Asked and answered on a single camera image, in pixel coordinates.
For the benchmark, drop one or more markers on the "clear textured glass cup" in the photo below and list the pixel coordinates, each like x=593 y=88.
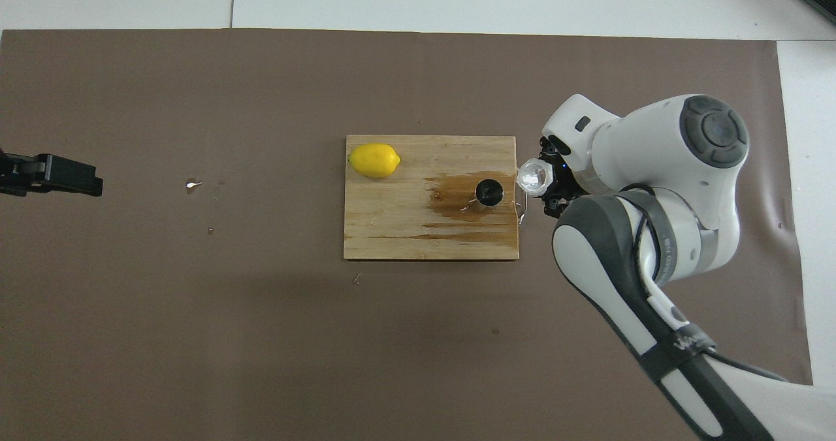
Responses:
x=534 y=177

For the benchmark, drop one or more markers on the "brown paper table mat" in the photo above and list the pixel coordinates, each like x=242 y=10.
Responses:
x=261 y=336

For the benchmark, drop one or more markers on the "yellow lemon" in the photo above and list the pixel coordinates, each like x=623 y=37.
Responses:
x=373 y=160

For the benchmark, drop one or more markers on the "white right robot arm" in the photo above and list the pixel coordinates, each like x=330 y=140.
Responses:
x=666 y=166

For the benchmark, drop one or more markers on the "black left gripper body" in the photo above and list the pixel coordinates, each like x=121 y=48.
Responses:
x=19 y=174

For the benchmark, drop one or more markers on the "wooden cutting board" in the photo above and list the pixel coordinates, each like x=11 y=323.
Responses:
x=405 y=225

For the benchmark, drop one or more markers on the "steel double jigger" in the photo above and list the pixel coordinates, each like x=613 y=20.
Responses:
x=488 y=191

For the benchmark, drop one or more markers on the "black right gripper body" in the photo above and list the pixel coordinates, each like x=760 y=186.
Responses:
x=567 y=176

